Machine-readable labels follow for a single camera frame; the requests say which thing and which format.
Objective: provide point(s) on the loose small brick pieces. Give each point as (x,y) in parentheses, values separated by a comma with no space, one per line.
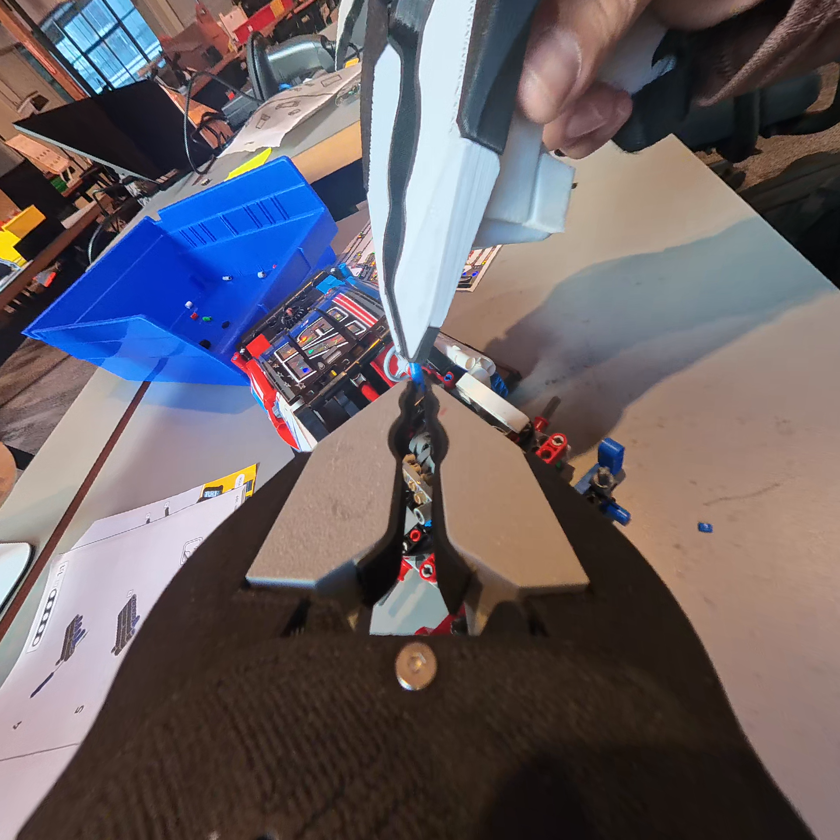
(193,315)

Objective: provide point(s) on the tan desk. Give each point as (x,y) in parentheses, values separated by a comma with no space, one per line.
(321,154)

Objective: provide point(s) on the black monitor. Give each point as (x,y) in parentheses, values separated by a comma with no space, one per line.
(118,124)

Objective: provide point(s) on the person's right hand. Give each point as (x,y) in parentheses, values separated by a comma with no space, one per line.
(558,65)

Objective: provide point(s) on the paper sheet with drawings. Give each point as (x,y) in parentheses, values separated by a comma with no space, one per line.
(289,108)

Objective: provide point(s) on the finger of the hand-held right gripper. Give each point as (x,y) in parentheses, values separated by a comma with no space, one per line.
(436,197)
(375,164)

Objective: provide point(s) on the large paned window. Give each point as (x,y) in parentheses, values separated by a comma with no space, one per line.
(98,39)

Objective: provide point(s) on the open instruction booklet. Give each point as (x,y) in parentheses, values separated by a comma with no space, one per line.
(98,623)

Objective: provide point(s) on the holographic sticker sheet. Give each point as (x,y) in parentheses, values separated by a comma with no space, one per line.
(482,266)

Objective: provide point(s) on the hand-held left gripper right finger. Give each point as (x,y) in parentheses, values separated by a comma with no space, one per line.
(512,518)

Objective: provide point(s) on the blue toy brick pin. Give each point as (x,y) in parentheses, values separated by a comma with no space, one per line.
(415,374)

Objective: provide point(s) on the yellow paper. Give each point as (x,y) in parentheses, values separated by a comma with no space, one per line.
(249,164)

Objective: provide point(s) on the toy brick race car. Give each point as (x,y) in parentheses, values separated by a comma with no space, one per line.
(315,341)

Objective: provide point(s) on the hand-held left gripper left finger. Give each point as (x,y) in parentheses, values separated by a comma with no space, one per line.
(321,518)

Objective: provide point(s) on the grey office chair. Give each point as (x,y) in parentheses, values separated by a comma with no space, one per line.
(289,62)

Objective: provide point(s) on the blue plastic bin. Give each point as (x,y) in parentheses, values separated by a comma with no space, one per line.
(164,295)

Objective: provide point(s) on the yellow bin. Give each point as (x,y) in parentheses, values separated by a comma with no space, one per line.
(19,229)

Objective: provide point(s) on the grey desk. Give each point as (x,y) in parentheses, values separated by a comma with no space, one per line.
(39,472)
(689,394)

